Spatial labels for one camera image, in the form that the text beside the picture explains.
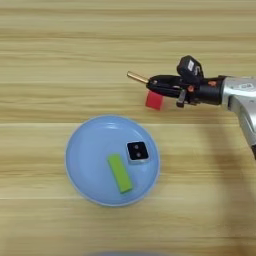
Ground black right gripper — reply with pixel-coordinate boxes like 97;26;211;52
146;74;224;109

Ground red cube block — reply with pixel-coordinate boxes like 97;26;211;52
144;90;165;112

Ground wooden handle screwdriver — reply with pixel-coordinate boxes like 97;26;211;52
126;70;151;85

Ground small black white-labelled box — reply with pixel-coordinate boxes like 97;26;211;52
176;54;205;85

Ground black square silver-rimmed box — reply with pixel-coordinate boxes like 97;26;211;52
125;140;151;165

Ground green rectangular block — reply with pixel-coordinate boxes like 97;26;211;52
106;153;135;195

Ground light blue round plate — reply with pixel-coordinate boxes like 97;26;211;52
64;114;161;208

